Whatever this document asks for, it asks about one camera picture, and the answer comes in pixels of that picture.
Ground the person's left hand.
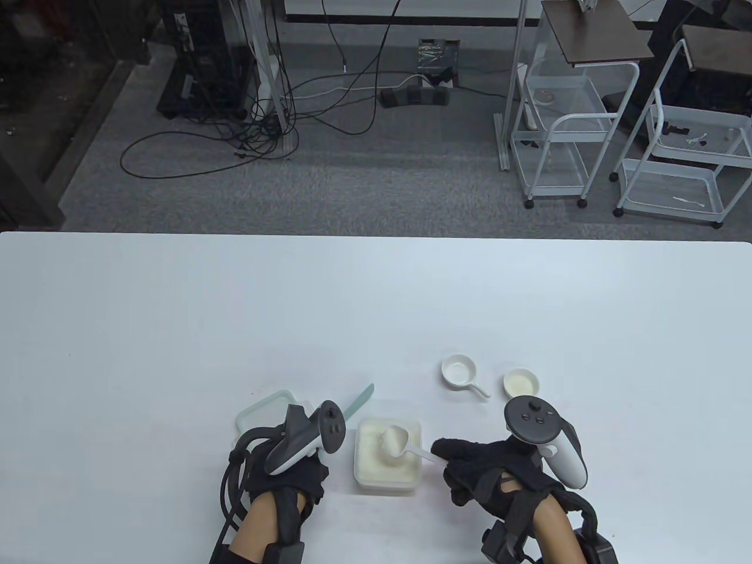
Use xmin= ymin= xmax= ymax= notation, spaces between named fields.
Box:
xmin=243 ymin=449 xmax=330 ymax=505

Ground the person's right hand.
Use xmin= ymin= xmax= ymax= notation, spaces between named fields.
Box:
xmin=431 ymin=436 xmax=589 ymax=519

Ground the clear container lid green rim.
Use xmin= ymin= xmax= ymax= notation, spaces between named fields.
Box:
xmin=236 ymin=389 xmax=293 ymax=438

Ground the white sugar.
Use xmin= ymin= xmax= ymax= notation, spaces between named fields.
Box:
xmin=358 ymin=420 xmax=419 ymax=481

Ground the white coffee spoon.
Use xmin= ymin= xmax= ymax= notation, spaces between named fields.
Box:
xmin=382 ymin=426 xmax=448 ymax=466

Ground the clear plastic sugar container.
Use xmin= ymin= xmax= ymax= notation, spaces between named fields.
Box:
xmin=354 ymin=416 xmax=424 ymax=495

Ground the mint green dessert spatula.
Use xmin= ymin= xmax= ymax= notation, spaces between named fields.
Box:
xmin=343 ymin=383 xmax=375 ymax=421

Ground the person's right forearm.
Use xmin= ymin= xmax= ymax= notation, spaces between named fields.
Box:
xmin=529 ymin=493 xmax=585 ymax=564

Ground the person's left forearm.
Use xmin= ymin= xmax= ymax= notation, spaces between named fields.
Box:
xmin=229 ymin=491 xmax=306 ymax=556

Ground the white round measuring scoop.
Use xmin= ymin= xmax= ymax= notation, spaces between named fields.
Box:
xmin=503 ymin=368 xmax=541 ymax=399
xmin=441 ymin=354 xmax=492 ymax=399

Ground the grey white VR controller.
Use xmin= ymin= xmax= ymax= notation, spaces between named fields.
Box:
xmin=263 ymin=400 xmax=346 ymax=476
xmin=503 ymin=396 xmax=588 ymax=491

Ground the black glove sensor box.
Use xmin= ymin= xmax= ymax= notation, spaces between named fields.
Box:
xmin=482 ymin=523 xmax=529 ymax=564

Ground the black foot pedal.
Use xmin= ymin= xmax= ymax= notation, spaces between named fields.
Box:
xmin=379 ymin=85 xmax=452 ymax=110

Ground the black floor outlet box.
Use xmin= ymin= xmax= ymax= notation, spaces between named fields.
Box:
xmin=418 ymin=39 xmax=461 ymax=84

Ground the black equipment rack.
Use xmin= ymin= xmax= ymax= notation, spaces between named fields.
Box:
xmin=156 ymin=0 xmax=260 ymax=122

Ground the white cart with brown top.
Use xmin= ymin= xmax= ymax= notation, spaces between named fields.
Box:
xmin=509 ymin=0 xmax=656 ymax=210
xmin=611 ymin=25 xmax=752 ymax=230

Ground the white desk with black edge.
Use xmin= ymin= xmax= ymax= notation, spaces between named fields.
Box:
xmin=284 ymin=0 xmax=542 ymax=28

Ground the black glove cable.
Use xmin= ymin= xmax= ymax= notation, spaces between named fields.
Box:
xmin=209 ymin=428 xmax=286 ymax=564

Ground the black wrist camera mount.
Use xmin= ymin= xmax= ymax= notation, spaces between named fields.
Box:
xmin=573 ymin=526 xmax=620 ymax=564
xmin=211 ymin=540 xmax=306 ymax=564

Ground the silver aluminium frame post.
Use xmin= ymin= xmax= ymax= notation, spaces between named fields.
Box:
xmin=495 ymin=0 xmax=531 ymax=172
xmin=232 ymin=0 xmax=300 ymax=158

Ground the bundle of black cables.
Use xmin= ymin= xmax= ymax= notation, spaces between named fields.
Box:
xmin=120 ymin=0 xmax=406 ymax=180

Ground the white floor cable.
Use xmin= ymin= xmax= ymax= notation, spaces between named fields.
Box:
xmin=291 ymin=73 xmax=425 ymax=100

